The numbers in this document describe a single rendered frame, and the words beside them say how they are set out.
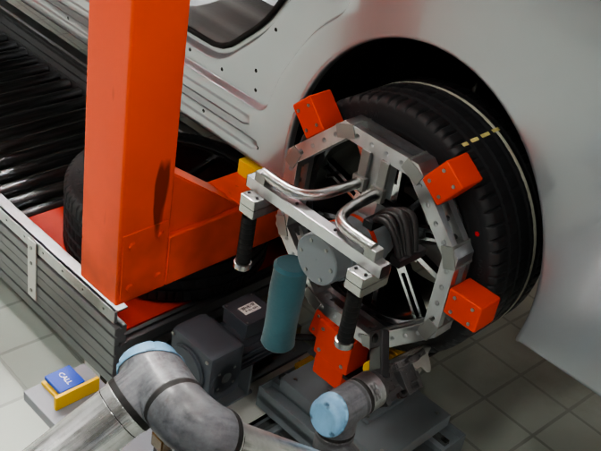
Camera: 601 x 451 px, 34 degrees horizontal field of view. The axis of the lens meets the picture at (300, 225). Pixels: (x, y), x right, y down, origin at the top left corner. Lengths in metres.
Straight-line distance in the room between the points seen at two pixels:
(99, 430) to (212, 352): 0.84
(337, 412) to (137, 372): 0.52
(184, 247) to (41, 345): 0.80
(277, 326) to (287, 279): 0.15
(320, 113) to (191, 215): 0.48
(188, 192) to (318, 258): 0.46
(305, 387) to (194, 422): 1.11
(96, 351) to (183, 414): 1.19
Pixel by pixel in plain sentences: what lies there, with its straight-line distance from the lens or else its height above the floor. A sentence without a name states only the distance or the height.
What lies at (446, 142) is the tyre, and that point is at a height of 1.15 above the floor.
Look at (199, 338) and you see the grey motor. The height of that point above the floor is 0.41.
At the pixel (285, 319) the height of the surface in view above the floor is 0.60.
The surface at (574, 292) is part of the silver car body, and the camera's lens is 2.18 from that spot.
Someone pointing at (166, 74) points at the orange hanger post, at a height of 1.15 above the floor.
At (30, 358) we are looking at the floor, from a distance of 3.17.
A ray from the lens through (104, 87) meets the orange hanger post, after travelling 2.28.
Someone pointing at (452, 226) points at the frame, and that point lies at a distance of 2.17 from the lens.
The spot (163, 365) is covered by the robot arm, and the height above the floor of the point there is 0.91.
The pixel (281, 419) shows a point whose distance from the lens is 2.86.
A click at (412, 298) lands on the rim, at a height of 0.70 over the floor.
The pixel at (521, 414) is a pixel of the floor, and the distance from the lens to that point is 3.29.
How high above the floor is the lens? 2.13
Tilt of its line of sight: 33 degrees down
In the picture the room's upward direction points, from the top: 10 degrees clockwise
